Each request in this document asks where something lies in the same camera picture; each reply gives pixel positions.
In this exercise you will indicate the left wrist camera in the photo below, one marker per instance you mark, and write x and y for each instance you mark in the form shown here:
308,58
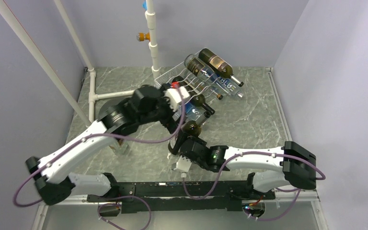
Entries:
177,95

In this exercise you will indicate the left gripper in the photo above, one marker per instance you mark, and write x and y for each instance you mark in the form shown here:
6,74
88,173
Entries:
169,121

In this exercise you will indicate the diagonal white pole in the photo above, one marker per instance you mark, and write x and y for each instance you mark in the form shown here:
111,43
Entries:
14,23

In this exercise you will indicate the white wire wine rack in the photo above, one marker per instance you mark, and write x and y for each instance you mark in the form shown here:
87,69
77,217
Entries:
180,70

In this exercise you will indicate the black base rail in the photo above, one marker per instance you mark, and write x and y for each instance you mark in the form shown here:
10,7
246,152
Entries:
178,196

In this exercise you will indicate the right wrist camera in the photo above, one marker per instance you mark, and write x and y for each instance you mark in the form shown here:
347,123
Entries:
182,165

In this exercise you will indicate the blue clip on pipe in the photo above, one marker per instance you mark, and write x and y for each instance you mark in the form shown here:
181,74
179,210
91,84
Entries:
144,5

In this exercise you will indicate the clear bottle copper cap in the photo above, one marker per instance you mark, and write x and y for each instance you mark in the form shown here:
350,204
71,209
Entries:
216,94

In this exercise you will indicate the dark wine bottle brown label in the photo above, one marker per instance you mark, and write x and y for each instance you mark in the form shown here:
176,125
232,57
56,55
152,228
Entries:
219,65

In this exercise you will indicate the blue bottle in rack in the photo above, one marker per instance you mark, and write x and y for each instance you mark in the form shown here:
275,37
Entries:
195,114

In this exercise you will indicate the grey round perforated disc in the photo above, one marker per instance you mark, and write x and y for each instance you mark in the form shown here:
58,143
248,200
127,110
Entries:
108,107

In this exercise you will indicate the dark green wine bottle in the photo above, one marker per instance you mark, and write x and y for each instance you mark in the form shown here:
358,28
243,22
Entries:
196,99

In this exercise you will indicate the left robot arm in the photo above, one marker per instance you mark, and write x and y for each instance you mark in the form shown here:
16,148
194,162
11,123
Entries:
53,174

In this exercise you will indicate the orange nozzle on pipe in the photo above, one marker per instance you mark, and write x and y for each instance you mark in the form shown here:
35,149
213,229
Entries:
143,37

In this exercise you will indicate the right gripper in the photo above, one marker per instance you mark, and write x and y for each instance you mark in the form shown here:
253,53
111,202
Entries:
202,143

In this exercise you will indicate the clear glass bottle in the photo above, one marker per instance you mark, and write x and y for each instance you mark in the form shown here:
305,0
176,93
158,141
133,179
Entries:
200,69

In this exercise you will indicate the blue glass bottle silver cap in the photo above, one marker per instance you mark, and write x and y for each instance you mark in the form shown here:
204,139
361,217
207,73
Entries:
223,85

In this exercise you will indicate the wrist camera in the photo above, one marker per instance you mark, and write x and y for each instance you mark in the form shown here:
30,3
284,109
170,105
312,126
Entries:
177,95
182,165

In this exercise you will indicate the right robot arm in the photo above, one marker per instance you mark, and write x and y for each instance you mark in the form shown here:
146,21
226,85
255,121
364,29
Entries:
290,164

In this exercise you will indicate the white PVC pipe frame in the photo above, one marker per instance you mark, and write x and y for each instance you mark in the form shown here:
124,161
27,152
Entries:
93,97

